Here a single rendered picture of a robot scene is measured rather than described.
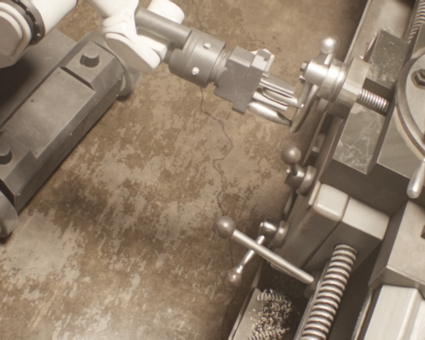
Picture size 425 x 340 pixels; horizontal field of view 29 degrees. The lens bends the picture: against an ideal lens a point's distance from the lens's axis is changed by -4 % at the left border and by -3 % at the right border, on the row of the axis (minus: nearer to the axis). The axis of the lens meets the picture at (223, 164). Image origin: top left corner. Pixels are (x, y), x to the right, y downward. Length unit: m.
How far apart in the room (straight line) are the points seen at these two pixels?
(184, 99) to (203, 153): 0.18
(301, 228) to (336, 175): 0.13
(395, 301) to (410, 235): 0.11
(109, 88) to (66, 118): 0.15
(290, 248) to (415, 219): 0.28
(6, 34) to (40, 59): 0.46
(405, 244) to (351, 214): 0.13
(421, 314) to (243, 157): 1.11
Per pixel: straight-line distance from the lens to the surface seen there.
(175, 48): 1.40
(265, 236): 1.54
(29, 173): 1.99
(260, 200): 2.24
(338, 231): 1.38
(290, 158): 1.38
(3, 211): 1.96
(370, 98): 1.39
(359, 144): 1.33
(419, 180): 1.19
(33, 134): 2.03
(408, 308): 1.27
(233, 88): 1.41
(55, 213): 2.14
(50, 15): 1.70
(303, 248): 1.47
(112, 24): 1.38
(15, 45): 1.73
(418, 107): 1.32
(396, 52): 1.47
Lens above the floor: 1.94
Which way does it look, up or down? 59 degrees down
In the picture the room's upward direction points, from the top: 23 degrees clockwise
